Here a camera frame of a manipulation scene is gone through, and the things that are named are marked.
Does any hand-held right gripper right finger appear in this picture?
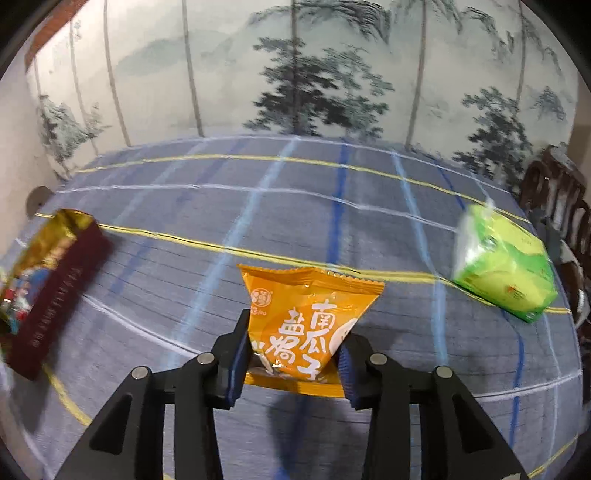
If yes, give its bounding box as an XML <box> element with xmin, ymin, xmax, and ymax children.
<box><xmin>338</xmin><ymin>333</ymin><xmax>529</xmax><ymax>480</ymax></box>

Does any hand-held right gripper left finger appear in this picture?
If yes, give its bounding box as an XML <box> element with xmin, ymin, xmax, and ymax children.
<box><xmin>55</xmin><ymin>309</ymin><xmax>254</xmax><ymax>480</ymax></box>

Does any orange snack packet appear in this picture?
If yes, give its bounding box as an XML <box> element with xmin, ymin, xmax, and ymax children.
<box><xmin>237</xmin><ymin>264</ymin><xmax>385</xmax><ymax>400</ymax></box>

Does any dark red gold tin box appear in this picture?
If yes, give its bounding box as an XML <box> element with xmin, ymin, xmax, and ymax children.
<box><xmin>0</xmin><ymin>209</ymin><xmax>114</xmax><ymax>381</ymax></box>

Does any blue plaid tablecloth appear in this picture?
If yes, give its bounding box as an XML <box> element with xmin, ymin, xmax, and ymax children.
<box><xmin>0</xmin><ymin>134</ymin><xmax>583</xmax><ymax>480</ymax></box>

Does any green tissue pack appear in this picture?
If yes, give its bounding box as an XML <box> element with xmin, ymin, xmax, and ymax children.
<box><xmin>451</xmin><ymin>200</ymin><xmax>559</xmax><ymax>324</ymax></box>

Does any dark wooden chair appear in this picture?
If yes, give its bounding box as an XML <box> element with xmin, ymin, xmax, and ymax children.
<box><xmin>519</xmin><ymin>145</ymin><xmax>591</xmax><ymax>241</ymax></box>
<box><xmin>549</xmin><ymin>222</ymin><xmax>591</xmax><ymax>328</ymax></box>

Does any round grey knob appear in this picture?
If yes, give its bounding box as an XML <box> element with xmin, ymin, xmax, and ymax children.
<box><xmin>25</xmin><ymin>186</ymin><xmax>54</xmax><ymax>217</ymax></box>

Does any painted folding screen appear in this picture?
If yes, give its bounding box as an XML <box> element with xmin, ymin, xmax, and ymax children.
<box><xmin>25</xmin><ymin>0</ymin><xmax>578</xmax><ymax>185</ymax></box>

